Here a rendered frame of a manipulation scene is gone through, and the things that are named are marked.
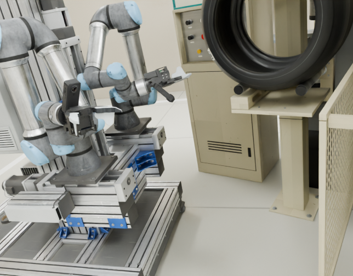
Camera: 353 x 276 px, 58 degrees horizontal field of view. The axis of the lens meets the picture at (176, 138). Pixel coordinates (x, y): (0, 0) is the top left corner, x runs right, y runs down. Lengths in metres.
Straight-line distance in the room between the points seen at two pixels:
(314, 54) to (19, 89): 1.09
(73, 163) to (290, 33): 1.21
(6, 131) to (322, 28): 1.45
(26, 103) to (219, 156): 1.60
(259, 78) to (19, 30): 0.93
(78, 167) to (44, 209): 0.22
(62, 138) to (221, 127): 1.43
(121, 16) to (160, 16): 3.43
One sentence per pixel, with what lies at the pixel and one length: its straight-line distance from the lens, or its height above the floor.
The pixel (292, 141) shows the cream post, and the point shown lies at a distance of 1.95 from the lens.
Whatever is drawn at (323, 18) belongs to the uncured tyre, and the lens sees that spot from 1.32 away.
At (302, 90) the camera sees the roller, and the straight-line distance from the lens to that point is 1.43.
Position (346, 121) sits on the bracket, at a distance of 0.91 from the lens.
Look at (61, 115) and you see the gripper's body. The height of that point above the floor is 1.05.
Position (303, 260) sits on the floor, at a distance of 1.88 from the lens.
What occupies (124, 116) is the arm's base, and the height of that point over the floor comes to 0.79.
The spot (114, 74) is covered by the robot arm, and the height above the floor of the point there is 1.09.
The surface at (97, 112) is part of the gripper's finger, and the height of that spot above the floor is 1.05.
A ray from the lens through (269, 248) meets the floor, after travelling 1.94.
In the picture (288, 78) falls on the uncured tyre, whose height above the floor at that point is 0.96.
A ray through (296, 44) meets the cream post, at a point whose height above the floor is 1.03.
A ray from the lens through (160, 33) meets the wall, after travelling 5.11.
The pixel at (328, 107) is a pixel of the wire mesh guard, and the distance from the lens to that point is 0.94.
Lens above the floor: 1.32
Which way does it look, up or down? 23 degrees down
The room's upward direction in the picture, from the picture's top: 11 degrees counter-clockwise
